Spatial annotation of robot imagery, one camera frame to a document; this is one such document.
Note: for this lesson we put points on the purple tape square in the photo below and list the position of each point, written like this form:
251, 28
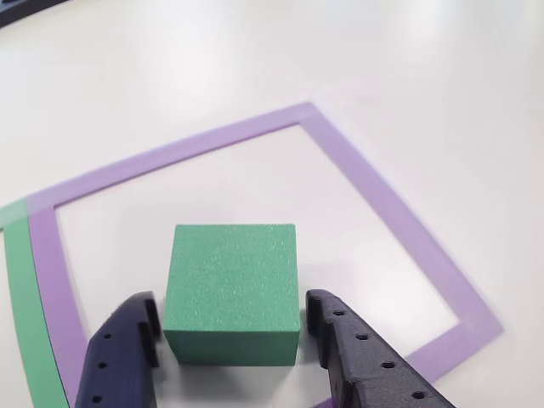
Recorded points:
382, 187

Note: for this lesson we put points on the green block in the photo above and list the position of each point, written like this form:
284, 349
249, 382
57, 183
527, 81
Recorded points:
231, 280

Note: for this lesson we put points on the green tape square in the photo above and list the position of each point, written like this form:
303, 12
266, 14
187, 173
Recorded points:
25, 297

